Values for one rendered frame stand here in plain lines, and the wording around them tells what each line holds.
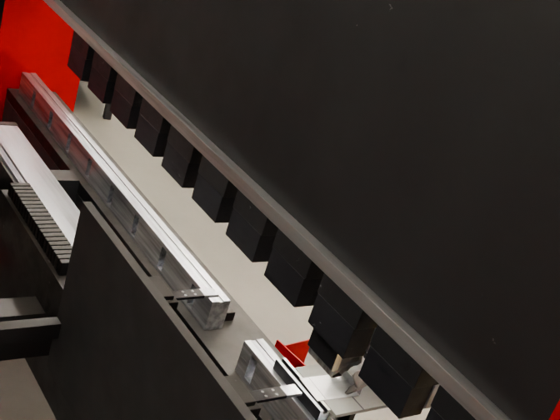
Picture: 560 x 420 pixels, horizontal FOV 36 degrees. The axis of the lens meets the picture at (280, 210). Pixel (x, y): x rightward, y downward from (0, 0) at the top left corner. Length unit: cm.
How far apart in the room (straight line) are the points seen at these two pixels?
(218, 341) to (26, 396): 123
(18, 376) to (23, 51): 132
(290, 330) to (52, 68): 167
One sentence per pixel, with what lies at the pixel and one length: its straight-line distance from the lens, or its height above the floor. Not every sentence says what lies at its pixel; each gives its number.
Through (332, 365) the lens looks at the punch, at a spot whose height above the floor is 112.
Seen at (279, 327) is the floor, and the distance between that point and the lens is 423.
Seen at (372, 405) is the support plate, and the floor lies 100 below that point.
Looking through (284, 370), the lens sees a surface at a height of 100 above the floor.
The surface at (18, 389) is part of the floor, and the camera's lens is 347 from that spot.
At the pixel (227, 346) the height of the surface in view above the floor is 87.
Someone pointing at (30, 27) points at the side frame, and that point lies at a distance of 371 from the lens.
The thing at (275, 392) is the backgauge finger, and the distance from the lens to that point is 204.
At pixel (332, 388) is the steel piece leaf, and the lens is 213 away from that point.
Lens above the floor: 218
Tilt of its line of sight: 24 degrees down
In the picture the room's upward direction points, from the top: 18 degrees clockwise
